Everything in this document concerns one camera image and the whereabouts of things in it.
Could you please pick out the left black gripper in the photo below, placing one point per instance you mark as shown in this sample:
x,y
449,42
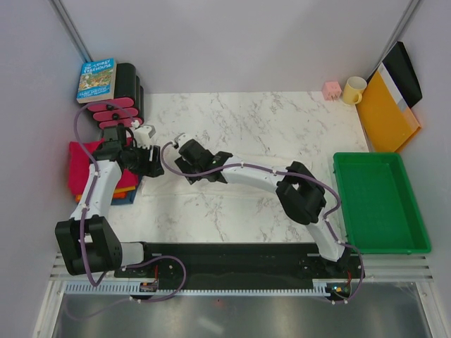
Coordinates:
x,y
153,168

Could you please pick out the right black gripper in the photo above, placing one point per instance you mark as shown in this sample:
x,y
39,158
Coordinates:
x,y
183,165

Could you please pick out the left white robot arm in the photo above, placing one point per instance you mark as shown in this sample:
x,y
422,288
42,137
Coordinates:
x,y
86,240

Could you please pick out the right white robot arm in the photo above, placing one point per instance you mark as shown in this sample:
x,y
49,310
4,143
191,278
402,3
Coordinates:
x,y
300,194

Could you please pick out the blue folded t shirt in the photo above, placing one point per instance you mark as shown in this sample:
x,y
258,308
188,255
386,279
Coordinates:
x,y
77,185

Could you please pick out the orange folded t shirt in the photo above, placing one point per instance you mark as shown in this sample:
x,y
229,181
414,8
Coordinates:
x,y
122,192

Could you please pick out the black pink drawer organizer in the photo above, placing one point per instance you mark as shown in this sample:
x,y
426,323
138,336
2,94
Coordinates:
x,y
128,103

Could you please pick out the red folded t shirt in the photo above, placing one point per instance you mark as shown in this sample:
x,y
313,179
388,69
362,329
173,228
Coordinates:
x,y
78,161

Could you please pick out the blue treehouse book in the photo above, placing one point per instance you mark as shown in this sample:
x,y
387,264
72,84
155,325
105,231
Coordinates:
x,y
97,81

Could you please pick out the pink plug cube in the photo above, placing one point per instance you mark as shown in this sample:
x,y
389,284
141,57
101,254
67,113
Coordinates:
x,y
331,90

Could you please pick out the yellow mug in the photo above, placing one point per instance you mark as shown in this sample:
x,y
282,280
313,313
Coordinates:
x,y
353,92

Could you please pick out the green plastic tray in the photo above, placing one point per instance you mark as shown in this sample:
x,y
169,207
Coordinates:
x,y
379,208

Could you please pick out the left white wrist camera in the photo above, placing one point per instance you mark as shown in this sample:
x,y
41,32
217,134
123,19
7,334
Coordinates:
x,y
143,135

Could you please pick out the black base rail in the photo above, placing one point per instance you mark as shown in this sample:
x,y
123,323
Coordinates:
x,y
241,266

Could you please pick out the white slotted cable duct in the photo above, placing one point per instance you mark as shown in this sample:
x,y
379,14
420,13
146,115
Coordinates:
x,y
154,289

